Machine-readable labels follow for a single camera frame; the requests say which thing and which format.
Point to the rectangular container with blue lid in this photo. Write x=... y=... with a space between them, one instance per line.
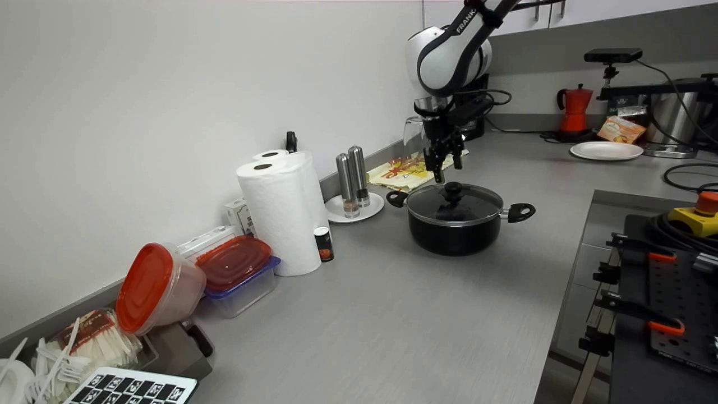
x=249 y=293

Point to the glass lid with black knob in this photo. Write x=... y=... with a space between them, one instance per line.
x=467 y=203

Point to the round container with red lid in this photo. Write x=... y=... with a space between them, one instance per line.
x=149 y=288

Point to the white round saucer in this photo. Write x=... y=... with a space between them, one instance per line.
x=370 y=208

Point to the bag of white plastic cutlery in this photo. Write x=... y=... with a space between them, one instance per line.
x=96 y=344

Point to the white wall outlet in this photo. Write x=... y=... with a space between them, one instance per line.
x=239 y=217

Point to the yellow emergency stop button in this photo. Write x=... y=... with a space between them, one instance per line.
x=696 y=217

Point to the black white calibration board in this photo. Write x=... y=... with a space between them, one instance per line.
x=135 y=386

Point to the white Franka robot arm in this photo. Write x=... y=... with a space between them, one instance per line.
x=450 y=56

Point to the orange snack packet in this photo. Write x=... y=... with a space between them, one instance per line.
x=619 y=129

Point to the small spice bottle black cap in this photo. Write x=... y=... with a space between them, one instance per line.
x=324 y=245

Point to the red moka pot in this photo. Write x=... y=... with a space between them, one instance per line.
x=575 y=113

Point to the steel kettle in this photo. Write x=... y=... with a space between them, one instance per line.
x=673 y=120

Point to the white dinner plate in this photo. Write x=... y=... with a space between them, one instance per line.
x=607 y=151

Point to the grey metal tray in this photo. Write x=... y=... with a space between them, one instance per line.
x=175 y=349

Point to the rectangular container with red lid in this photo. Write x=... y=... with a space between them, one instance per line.
x=234 y=260

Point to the steel spice grinder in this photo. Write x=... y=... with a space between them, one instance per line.
x=360 y=168
x=345 y=179

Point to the yellow red printed tea towel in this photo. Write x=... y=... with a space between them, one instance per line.
x=399 y=174

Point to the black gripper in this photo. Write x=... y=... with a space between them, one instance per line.
x=443 y=126

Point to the clear plastic container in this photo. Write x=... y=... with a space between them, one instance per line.
x=204 y=239

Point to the black camera on stand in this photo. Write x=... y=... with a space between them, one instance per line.
x=612 y=54

